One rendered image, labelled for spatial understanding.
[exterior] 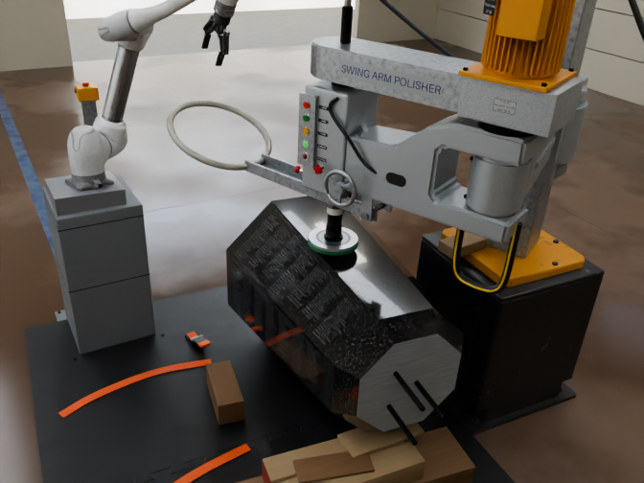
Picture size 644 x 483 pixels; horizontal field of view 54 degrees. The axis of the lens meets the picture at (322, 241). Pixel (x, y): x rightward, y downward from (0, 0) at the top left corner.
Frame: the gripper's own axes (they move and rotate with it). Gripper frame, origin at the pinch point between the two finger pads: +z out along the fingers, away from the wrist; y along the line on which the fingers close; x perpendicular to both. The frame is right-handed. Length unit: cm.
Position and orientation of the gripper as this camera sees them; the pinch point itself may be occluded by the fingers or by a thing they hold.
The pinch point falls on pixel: (212, 55)
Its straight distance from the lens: 300.2
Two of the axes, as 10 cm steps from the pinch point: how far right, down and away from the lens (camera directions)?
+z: -3.5, 6.8, 6.4
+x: 7.7, -1.9, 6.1
